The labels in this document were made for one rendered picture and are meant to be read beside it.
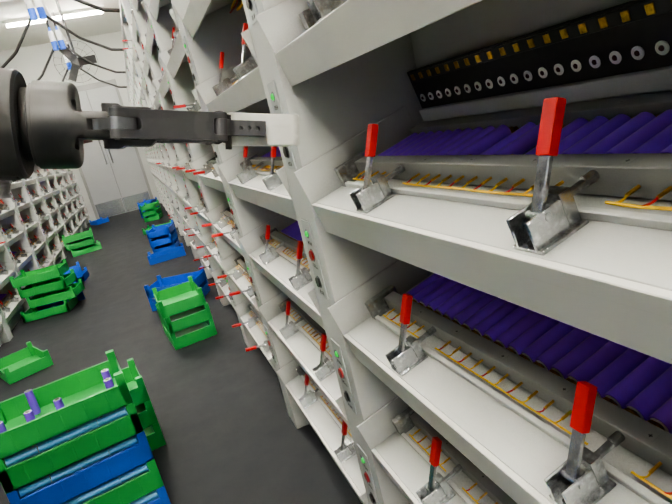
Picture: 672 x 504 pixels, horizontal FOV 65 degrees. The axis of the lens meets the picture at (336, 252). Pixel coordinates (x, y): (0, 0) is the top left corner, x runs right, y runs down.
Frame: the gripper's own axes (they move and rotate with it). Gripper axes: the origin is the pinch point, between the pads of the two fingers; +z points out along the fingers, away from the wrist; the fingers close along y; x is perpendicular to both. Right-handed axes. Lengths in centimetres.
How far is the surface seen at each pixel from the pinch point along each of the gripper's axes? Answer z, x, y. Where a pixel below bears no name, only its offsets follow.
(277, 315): 23, -46, -86
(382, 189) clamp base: 13.2, -6.1, 0.8
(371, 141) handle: 11.9, -0.9, 0.5
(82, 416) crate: -27, -61, -72
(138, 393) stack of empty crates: -15, -73, -107
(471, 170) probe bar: 16.2, -3.7, 12.9
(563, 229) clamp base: 13.0, -7.1, 27.6
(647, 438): 21.2, -22.4, 28.6
